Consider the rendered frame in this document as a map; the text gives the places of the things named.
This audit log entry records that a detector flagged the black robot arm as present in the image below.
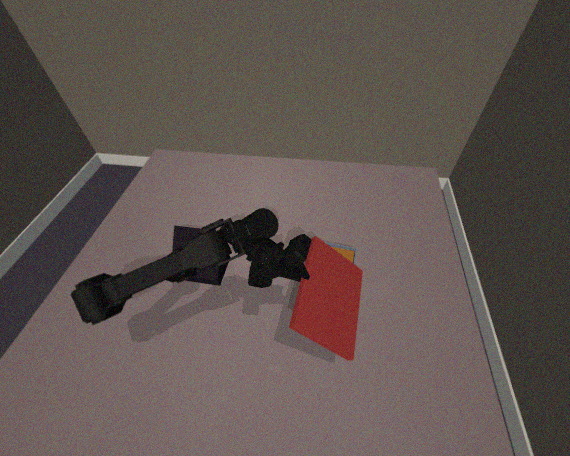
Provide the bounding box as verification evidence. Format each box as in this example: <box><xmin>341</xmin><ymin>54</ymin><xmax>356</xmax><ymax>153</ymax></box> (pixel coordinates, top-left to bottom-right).
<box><xmin>71</xmin><ymin>208</ymin><xmax>278</xmax><ymax>325</ymax></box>

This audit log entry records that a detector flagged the red lid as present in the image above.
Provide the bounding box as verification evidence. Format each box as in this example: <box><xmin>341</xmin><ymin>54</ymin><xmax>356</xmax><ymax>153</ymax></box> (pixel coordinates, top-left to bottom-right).
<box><xmin>289</xmin><ymin>236</ymin><xmax>363</xmax><ymax>360</ymax></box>

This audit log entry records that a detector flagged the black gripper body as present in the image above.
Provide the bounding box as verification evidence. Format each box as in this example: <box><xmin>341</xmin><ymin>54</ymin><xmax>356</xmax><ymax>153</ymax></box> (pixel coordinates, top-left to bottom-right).
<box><xmin>246</xmin><ymin>234</ymin><xmax>312</xmax><ymax>274</ymax></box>

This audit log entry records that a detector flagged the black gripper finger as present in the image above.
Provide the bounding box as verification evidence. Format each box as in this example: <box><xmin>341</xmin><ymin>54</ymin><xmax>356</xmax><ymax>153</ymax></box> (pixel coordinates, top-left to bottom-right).
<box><xmin>273</xmin><ymin>263</ymin><xmax>301</xmax><ymax>282</ymax></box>
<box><xmin>284</xmin><ymin>263</ymin><xmax>310</xmax><ymax>280</ymax></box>

